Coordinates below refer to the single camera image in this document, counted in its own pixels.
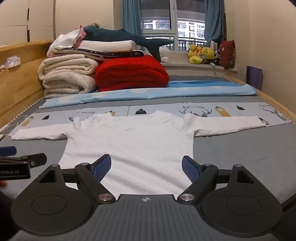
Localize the pink cloth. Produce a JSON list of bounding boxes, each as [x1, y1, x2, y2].
[[74, 24, 87, 47]]

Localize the printed pale bed sheet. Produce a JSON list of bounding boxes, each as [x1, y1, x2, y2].
[[14, 101, 292, 131]]

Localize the blue curtain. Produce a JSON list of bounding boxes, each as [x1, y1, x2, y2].
[[122, 0, 143, 37], [205, 0, 228, 50]]

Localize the white folded sheet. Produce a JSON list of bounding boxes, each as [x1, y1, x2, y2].
[[79, 40, 142, 52]]

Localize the tissue pack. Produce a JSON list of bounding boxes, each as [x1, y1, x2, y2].
[[5, 56, 22, 69]]

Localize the wooden bed frame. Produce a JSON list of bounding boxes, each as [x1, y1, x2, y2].
[[0, 40, 296, 209]]

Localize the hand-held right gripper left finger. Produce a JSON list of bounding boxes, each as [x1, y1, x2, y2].
[[30, 154, 116, 204]]

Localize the dark red plush cushion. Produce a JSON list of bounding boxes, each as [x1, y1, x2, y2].
[[219, 40, 236, 69]]

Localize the cream fleece folded blanket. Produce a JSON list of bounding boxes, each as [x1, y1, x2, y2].
[[38, 57, 100, 99]]

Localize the red folded blanket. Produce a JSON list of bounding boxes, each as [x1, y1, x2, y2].
[[95, 55, 170, 92]]

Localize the dark blue shark plush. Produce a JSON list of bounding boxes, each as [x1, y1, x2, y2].
[[83, 25, 174, 62]]

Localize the cream wardrobe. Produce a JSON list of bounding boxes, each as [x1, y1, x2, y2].
[[0, 0, 57, 46]]

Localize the white long-sleeve shirt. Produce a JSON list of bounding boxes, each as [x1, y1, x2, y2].
[[11, 111, 267, 197]]

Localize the white plush toy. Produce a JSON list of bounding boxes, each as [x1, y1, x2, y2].
[[159, 45, 171, 63]]

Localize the window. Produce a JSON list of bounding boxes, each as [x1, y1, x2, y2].
[[139, 0, 208, 50]]

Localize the purple bag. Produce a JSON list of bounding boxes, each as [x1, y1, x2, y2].
[[246, 65, 263, 91]]

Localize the light blue quilt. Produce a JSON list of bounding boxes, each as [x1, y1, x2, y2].
[[39, 80, 258, 109]]

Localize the white folded garment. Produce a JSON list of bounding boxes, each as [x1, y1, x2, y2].
[[47, 30, 86, 57]]

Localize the yellow plush toy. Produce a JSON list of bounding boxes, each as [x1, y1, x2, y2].
[[200, 46, 216, 64], [187, 44, 202, 64]]

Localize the white window sill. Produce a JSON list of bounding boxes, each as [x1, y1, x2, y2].
[[161, 61, 238, 75]]

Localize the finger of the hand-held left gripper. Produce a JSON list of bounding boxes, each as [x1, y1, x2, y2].
[[0, 153, 48, 168], [0, 146, 17, 157]]

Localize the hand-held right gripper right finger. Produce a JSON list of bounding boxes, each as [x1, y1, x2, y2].
[[177, 155, 262, 204]]

